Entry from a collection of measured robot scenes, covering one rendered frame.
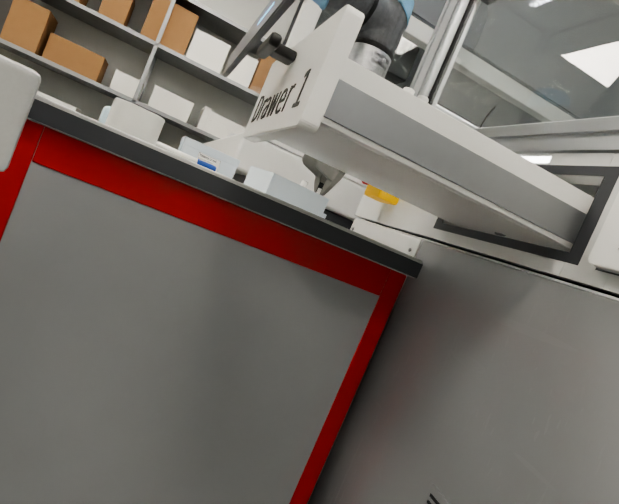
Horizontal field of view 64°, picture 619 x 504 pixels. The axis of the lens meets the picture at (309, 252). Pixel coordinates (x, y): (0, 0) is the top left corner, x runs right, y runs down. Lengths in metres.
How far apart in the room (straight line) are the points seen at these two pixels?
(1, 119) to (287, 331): 0.58
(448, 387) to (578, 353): 0.19
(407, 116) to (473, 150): 0.08
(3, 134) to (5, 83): 0.02
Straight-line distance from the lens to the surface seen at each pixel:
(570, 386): 0.56
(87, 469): 0.80
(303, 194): 0.85
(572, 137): 0.70
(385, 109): 0.47
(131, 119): 0.71
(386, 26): 0.90
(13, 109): 0.21
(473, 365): 0.66
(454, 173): 0.51
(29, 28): 4.47
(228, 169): 1.11
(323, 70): 0.44
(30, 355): 0.73
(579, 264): 0.60
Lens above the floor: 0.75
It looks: 3 degrees down
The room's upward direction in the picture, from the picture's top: 23 degrees clockwise
